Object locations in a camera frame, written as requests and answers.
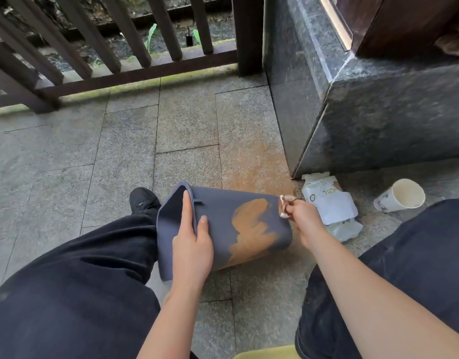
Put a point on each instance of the person's left hand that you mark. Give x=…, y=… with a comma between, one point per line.
x=192, y=254

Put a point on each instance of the person's right hand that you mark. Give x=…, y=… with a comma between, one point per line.
x=306, y=220

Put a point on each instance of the brown wipe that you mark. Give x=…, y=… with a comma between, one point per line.
x=285, y=206

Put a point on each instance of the white wet wipes packet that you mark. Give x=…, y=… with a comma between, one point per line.
x=334, y=207

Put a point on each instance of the dark blue plastic bin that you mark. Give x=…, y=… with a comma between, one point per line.
x=214, y=205

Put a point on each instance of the person's left forearm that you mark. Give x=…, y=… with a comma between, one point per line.
x=169, y=325

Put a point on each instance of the person's right forearm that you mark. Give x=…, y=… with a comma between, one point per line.
x=379, y=299

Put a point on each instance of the person's black left shoe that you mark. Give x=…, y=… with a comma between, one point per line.
x=143, y=199

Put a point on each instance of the person's black trousers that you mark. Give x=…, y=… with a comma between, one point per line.
x=65, y=295

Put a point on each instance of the white paper cup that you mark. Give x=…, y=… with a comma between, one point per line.
x=401, y=196

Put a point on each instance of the yellow stool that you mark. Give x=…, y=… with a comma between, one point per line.
x=266, y=353

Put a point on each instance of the grey granite plinth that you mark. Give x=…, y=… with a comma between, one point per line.
x=382, y=115

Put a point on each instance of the dark wooden railing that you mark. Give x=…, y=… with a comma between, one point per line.
x=248, y=33

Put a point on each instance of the brass trim strip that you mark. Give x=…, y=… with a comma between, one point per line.
x=336, y=20

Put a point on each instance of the small black garden spike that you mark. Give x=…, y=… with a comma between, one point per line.
x=189, y=40

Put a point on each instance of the brown wooden pillar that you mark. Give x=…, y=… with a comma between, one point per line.
x=401, y=22

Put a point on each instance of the green plants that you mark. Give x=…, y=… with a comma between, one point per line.
x=151, y=37

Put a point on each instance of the crumpled brown paper bag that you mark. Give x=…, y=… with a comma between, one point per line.
x=453, y=41

